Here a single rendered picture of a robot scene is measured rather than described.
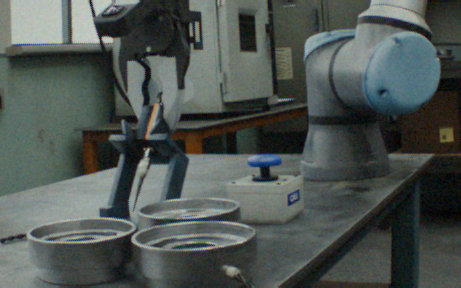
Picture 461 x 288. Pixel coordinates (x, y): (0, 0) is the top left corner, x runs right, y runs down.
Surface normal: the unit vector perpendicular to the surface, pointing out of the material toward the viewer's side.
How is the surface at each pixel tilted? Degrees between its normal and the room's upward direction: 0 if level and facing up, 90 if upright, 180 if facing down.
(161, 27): 90
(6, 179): 90
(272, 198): 90
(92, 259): 90
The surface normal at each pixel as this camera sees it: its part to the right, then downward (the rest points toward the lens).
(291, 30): -0.44, 0.11
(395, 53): 0.32, 0.20
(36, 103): 0.90, 0.00
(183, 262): -0.11, 0.11
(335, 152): -0.40, -0.19
